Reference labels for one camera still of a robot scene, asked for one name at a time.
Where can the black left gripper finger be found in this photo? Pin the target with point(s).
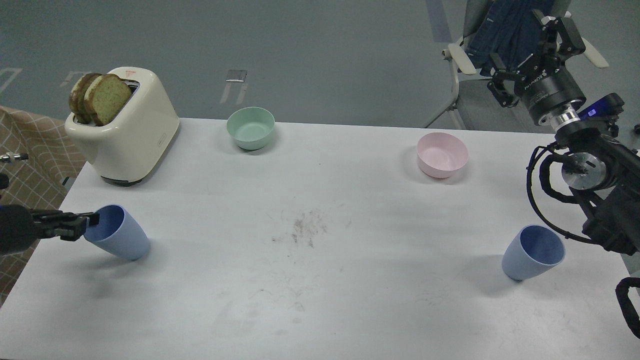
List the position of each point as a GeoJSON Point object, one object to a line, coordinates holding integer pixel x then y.
{"type": "Point", "coordinates": [54, 217]}
{"type": "Point", "coordinates": [65, 232]}

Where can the back toast slice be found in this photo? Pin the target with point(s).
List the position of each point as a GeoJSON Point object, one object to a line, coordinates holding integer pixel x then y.
{"type": "Point", "coordinates": [76, 99]}

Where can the front toast slice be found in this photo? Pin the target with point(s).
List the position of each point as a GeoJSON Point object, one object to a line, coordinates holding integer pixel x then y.
{"type": "Point", "coordinates": [105, 97]}

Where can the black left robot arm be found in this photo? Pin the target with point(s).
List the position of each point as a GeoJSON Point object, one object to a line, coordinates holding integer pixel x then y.
{"type": "Point", "coordinates": [21, 227]}

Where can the green bowl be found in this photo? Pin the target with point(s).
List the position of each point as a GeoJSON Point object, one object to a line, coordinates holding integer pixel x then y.
{"type": "Point", "coordinates": [251, 128]}

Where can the pink bowl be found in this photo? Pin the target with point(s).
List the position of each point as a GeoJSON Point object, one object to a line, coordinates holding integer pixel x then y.
{"type": "Point", "coordinates": [440, 155]}

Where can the brown checkered cloth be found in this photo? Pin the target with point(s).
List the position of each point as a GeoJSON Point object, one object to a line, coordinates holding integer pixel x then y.
{"type": "Point", "coordinates": [40, 181]}

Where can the cream toaster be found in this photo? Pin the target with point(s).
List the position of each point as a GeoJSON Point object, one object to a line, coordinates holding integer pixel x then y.
{"type": "Point", "coordinates": [126, 150]}

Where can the toast slice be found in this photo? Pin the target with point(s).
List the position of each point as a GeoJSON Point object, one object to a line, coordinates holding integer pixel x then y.
{"type": "Point", "coordinates": [76, 99]}
{"type": "Point", "coordinates": [105, 97]}

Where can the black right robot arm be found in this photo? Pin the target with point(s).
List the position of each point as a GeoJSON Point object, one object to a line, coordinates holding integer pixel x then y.
{"type": "Point", "coordinates": [585, 165]}

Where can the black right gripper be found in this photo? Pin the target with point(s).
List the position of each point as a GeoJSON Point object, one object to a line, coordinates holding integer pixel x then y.
{"type": "Point", "coordinates": [542, 82]}

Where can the blue denim jacket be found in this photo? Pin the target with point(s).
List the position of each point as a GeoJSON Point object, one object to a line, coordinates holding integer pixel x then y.
{"type": "Point", "coordinates": [510, 30]}

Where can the blue cup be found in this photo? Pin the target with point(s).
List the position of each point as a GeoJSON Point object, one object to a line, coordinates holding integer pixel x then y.
{"type": "Point", "coordinates": [118, 233]}
{"type": "Point", "coordinates": [534, 250]}

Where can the grey office chair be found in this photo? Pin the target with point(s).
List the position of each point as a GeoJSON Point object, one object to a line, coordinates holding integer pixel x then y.
{"type": "Point", "coordinates": [470, 98]}

